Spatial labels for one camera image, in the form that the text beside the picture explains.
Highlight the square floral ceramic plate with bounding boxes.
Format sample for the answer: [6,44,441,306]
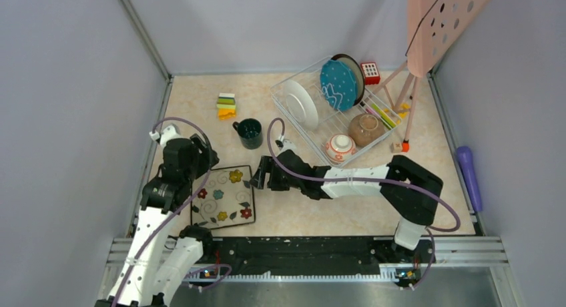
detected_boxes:
[190,165,256,230]

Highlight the dark green ceramic mug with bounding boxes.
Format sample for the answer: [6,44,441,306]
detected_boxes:
[232,118,263,149]

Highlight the orange patterned white bowl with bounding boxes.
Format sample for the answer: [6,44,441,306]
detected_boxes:
[324,134,357,164]

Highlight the round white plate red lettering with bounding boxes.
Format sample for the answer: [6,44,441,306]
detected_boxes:
[284,80,319,131]

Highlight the brown speckled ceramic bowl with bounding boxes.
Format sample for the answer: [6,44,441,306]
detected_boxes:
[348,113,385,147]

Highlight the red-rimmed cream round plate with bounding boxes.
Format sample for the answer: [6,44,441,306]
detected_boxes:
[331,53,365,106]

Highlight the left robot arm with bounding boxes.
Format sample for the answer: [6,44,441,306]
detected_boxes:
[95,134,219,306]

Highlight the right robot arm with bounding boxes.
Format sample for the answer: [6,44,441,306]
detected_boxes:
[249,150,444,262]

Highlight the stacked colourful toy blocks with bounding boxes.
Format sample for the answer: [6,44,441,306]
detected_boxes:
[216,93,237,120]

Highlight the pink green toy brick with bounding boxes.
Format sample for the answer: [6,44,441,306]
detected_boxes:
[360,102,401,130]

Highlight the orange and wood toy cubes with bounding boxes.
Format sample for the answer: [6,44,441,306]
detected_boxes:
[390,141,410,154]

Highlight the red toy calculator block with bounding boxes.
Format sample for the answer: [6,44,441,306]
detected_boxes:
[360,61,381,85]

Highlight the yellow toy block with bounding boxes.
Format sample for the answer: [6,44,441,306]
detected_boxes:
[396,103,411,119]

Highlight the pink tripod stand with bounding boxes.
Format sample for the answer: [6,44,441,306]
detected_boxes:
[374,60,420,145]

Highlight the pink perforated board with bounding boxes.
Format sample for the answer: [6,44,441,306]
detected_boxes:
[406,0,490,77]

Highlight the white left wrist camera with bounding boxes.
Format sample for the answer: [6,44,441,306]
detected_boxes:
[149,124,182,148]

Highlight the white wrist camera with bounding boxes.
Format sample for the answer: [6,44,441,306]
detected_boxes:
[276,139,296,154]
[149,124,182,148]

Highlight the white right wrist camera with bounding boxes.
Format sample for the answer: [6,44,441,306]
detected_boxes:
[276,139,296,154]

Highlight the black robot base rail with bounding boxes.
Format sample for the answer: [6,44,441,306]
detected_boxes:
[198,236,433,264]

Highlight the white wire dish rack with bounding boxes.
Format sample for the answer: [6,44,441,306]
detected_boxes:
[270,57,400,167]

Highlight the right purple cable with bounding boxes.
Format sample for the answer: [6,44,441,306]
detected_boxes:
[266,117,462,290]

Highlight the purple handle tool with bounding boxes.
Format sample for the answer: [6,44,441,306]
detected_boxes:
[456,146,483,212]

